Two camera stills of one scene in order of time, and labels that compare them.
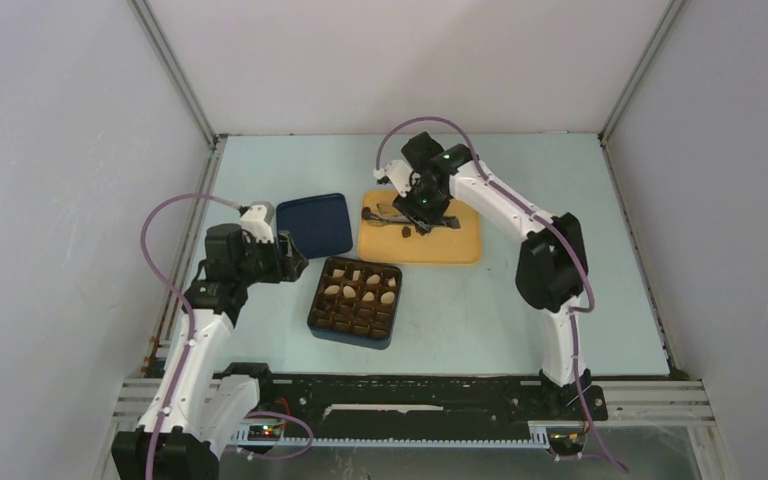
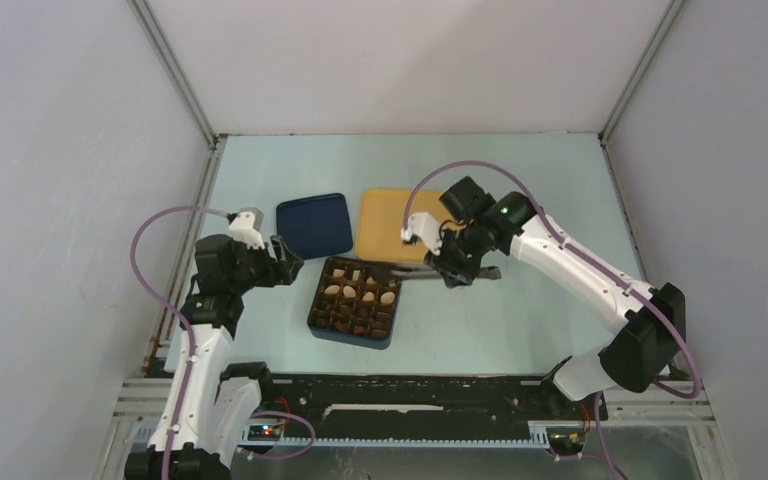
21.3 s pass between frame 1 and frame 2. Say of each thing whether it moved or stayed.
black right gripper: moved
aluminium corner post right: stayed
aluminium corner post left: stayed
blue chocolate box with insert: stayed
